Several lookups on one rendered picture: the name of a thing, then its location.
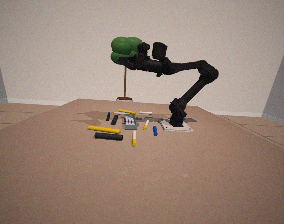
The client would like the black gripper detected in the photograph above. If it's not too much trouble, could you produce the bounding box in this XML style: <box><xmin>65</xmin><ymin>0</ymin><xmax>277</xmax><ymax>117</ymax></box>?
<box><xmin>118</xmin><ymin>53</ymin><xmax>152</xmax><ymax>72</ymax></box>

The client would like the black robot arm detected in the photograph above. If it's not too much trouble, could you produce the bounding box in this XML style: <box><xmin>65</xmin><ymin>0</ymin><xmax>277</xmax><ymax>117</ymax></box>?
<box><xmin>137</xmin><ymin>42</ymin><xmax>219</xmax><ymax>127</ymax></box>

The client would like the keyboard with keys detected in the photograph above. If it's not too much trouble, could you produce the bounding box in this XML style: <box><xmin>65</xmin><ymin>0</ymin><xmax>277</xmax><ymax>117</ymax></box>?
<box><xmin>124</xmin><ymin>114</ymin><xmax>137</xmax><ymax>130</ymax></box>

